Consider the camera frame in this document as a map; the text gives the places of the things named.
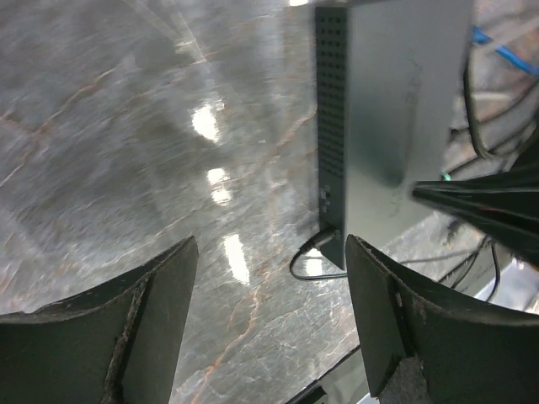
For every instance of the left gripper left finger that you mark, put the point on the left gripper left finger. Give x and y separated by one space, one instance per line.
118 342

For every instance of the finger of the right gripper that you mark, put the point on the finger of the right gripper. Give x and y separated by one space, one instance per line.
504 206

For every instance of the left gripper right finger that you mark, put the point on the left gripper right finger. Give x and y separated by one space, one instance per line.
422 342

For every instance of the black network switch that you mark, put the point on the black network switch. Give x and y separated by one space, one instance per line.
387 74

